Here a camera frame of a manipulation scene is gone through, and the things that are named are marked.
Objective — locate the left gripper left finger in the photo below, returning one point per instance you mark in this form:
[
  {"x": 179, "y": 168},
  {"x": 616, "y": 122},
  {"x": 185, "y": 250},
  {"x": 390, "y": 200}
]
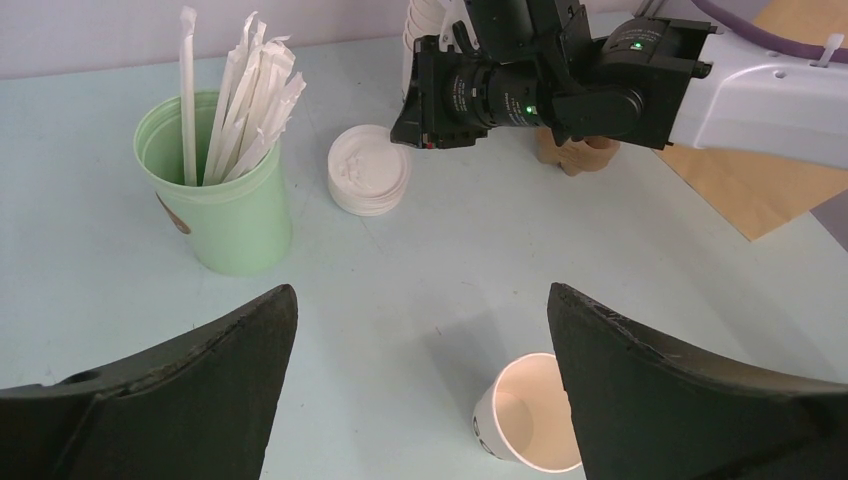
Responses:
[{"x": 198, "y": 406}]

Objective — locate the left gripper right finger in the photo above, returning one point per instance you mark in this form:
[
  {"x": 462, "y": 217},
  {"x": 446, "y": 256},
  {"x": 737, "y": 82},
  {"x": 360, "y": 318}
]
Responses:
[{"x": 646, "y": 405}]

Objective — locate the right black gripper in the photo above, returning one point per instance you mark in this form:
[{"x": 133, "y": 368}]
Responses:
[{"x": 458, "y": 94}]

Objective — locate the brown pulp cup carrier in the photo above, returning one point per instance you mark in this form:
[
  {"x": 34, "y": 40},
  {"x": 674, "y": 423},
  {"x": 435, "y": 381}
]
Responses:
[{"x": 590, "y": 154}]

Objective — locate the single white paper cup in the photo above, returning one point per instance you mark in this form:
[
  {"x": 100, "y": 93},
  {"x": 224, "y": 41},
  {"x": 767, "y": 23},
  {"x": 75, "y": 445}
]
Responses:
[{"x": 525, "y": 416}]

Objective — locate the white plastic lids stack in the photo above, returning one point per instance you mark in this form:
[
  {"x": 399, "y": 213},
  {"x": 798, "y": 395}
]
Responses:
[{"x": 367, "y": 173}]

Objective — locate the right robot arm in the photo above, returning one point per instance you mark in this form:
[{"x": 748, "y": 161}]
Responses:
[{"x": 653, "y": 82}]

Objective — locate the green straw holder cup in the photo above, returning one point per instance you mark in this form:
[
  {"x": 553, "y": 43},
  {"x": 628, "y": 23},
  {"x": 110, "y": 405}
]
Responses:
[{"x": 238, "y": 228}]

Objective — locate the brown paper bag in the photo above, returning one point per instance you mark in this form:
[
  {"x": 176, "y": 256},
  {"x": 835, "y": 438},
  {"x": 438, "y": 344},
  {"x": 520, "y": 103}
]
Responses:
[{"x": 757, "y": 193}]

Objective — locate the wrapped white straws bundle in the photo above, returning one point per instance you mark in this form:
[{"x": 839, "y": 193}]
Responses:
[{"x": 257, "y": 94}]

